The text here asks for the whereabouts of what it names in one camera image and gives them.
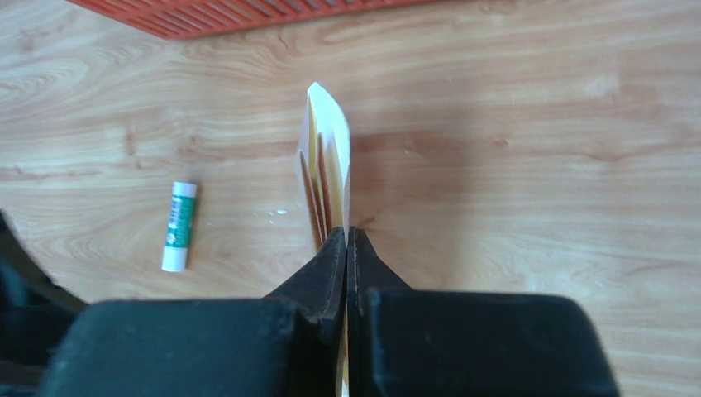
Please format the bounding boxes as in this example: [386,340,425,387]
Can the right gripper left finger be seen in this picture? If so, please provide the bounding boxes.
[38,227,346,396]

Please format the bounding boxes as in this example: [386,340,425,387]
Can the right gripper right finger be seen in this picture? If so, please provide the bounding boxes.
[346,227,620,396]

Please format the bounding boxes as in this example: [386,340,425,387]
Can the green white glue stick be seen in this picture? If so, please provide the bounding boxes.
[161,181,198,272]

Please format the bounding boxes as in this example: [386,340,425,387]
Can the white letter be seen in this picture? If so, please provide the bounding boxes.
[295,83,351,396]

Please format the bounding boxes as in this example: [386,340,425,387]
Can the red plastic shopping basket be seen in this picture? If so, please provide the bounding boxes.
[73,0,419,41]

